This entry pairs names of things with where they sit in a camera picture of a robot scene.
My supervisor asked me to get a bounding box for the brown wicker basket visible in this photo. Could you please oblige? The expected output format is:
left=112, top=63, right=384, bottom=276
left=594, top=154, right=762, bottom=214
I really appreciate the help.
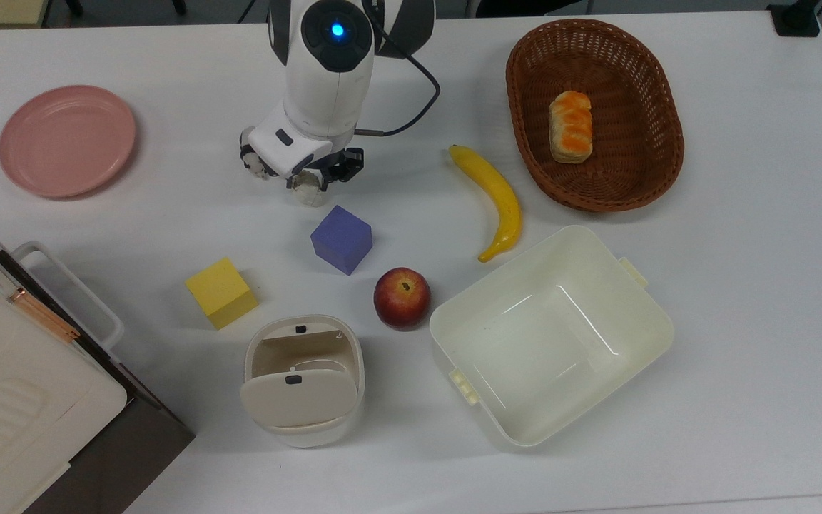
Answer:
left=505, top=19, right=685, bottom=213

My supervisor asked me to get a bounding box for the black stand base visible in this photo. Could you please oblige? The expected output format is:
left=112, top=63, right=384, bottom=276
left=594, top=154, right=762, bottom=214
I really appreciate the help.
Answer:
left=766, top=0, right=822, bottom=38

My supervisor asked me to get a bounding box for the open cream plastic bin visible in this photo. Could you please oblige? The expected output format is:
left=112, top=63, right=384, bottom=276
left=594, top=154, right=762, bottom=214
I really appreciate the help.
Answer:
left=429, top=225, right=675, bottom=449

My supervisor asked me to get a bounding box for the pink plate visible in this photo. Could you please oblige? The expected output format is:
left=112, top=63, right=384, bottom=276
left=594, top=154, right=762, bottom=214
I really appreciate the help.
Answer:
left=0, top=85, right=138, bottom=199

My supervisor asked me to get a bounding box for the yellow foam cube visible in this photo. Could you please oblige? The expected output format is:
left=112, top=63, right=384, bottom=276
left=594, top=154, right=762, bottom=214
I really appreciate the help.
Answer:
left=185, top=257, right=259, bottom=331

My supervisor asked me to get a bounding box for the bread with orange topping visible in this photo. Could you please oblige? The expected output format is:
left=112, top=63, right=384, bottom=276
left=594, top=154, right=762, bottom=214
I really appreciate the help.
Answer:
left=549, top=90, right=594, bottom=165

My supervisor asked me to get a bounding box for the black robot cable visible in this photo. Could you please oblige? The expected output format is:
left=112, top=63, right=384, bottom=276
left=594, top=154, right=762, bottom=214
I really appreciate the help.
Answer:
left=354, top=0, right=442, bottom=138

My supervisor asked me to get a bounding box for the purple foam cube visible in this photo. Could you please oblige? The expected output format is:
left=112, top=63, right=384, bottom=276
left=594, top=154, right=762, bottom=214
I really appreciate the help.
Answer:
left=310, top=205, right=374, bottom=276

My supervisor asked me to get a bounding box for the white paper ball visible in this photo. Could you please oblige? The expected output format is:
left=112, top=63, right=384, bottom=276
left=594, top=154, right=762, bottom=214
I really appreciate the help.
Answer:
left=291, top=171, right=330, bottom=208

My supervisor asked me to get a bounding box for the yellow banana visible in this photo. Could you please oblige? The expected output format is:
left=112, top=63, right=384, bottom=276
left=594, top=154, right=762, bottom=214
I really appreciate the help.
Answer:
left=449, top=145, right=524, bottom=263

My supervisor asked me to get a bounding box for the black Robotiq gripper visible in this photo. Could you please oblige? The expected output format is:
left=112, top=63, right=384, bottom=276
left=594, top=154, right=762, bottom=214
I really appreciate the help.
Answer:
left=285, top=148, right=365, bottom=191

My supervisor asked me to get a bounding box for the cream storage box with handles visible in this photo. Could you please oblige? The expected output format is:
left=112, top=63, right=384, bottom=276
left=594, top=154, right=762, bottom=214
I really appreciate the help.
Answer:
left=0, top=214, right=128, bottom=514

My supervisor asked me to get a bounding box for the red apple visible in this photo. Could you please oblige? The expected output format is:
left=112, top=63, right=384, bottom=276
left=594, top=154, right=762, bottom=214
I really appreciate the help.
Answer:
left=373, top=267, right=432, bottom=331

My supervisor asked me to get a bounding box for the cream trash can with lid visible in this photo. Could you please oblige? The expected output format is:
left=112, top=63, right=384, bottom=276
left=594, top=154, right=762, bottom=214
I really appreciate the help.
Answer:
left=240, top=314, right=366, bottom=449

